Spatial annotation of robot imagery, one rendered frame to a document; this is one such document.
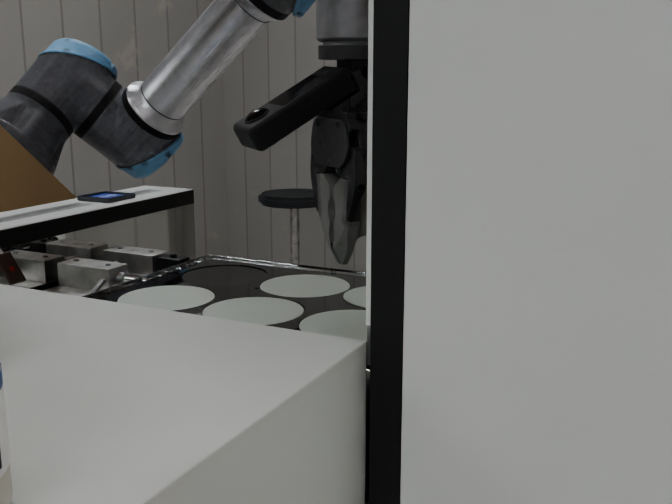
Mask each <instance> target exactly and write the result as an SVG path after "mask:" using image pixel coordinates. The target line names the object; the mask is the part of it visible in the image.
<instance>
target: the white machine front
mask: <svg viewBox="0 0 672 504"><path fill-rule="evenodd" d="M409 12H410V0H369V3H368V120H367V238H366V325H370V326H371V328H370V429H369V504H400V478H401V426H402V375H403V323H404V271H405V219H406V167H407V115H408V63H409Z"/></svg>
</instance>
